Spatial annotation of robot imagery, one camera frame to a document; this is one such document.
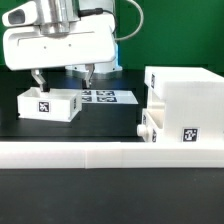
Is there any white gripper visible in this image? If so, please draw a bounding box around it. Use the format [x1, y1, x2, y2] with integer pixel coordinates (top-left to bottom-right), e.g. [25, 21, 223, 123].
[3, 15, 116, 92]

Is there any white drawer box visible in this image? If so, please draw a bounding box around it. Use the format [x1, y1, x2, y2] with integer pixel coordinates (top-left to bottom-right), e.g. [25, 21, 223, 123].
[17, 87, 82, 122]
[137, 108, 164, 143]

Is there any white front drawer box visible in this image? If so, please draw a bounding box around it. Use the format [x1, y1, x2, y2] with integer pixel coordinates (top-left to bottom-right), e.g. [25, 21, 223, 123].
[137, 108, 164, 143]

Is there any white drawer cabinet frame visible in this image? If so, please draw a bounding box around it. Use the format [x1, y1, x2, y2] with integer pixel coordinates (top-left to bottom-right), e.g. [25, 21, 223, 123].
[144, 66, 224, 143]

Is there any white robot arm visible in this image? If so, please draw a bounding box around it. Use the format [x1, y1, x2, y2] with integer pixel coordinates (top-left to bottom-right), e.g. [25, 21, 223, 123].
[2, 0, 116, 92]

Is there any paper sheet with markers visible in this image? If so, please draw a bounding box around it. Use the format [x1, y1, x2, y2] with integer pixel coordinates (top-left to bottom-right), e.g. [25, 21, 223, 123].
[82, 90, 138, 105]

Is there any white L-shaped fence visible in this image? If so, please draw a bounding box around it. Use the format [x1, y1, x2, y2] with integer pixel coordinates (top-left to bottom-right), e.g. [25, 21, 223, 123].
[0, 142, 224, 169]

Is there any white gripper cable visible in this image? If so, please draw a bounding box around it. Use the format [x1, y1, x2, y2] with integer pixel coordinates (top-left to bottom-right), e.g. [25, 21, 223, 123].
[79, 0, 145, 43]

